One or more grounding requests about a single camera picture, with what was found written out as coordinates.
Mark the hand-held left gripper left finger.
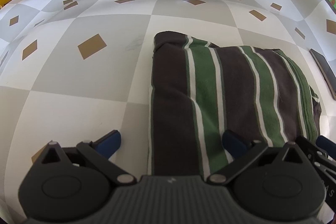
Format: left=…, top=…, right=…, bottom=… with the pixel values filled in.
left=33, top=130, right=137, bottom=186

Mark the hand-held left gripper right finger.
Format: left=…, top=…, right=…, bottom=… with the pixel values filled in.
left=207, top=130, right=311, bottom=186

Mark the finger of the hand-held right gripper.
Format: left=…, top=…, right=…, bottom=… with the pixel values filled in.
left=316, top=135, right=336, bottom=155
left=296, top=135, right=332, bottom=174

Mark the green brown striped shirt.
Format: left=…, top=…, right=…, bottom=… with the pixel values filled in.
left=147, top=31, right=322, bottom=177

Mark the black smartphone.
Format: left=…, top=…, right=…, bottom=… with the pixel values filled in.
left=310, top=49, right=336, bottom=101

